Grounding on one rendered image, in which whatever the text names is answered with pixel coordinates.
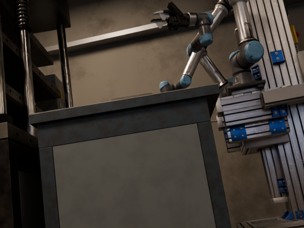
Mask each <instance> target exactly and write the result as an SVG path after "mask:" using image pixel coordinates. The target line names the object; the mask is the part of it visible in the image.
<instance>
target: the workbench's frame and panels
mask: <svg viewBox="0 0 304 228"><path fill-rule="evenodd" d="M219 94H220V91H219V85H210V86H205V87H199V88H193V89H187V90H180V91H174V92H168V93H163V94H157V95H150V96H144V97H138V98H132V99H127V100H119V101H114V102H108V103H102V104H95V105H89V106H83V107H77V108H72V109H64V110H59V111H53V112H47V113H41V114H34V115H29V122H30V125H32V126H34V127H35V128H37V132H38V148H39V158H40V169H41V180H42V191H43V206H44V217H45V228H232V227H231V222H230V217H229V213H228V206H227V201H226V197H225V192H224V187H223V181H222V176H221V171H220V166H219V160H218V155H217V150H216V145H215V140H214V134H213V129H212V124H211V116H212V113H213V111H214V108H215V105H216V103H217V100H218V97H219Z"/></svg>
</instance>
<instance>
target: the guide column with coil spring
mask: <svg viewBox="0 0 304 228"><path fill-rule="evenodd" d="M18 1H26V0H16V1H15V2H18ZM17 5H27V4H26V3H17V4H16V6H17ZM20 8H25V9H27V7H25V6H20V7H17V8H16V10H17V9H20ZM19 12H26V13H27V11H26V10H19V11H17V12H16V13H19ZM19 16H28V15H27V14H19V15H17V17H19ZM21 19H26V20H28V18H24V17H23V18H18V19H17V21H18V20H21ZM22 23H26V24H28V22H26V21H21V22H18V23H17V25H18V24H22ZM18 41H19V52H20V70H21V82H22V94H23V100H24V105H23V107H24V124H25V131H26V132H27V133H29V134H31V135H33V136H35V137H38V135H37V128H35V127H34V126H32V125H30V122H29V114H34V113H35V102H34V90H33V75H32V64H31V53H30V42H29V31H28V30H27V29H19V30H18Z"/></svg>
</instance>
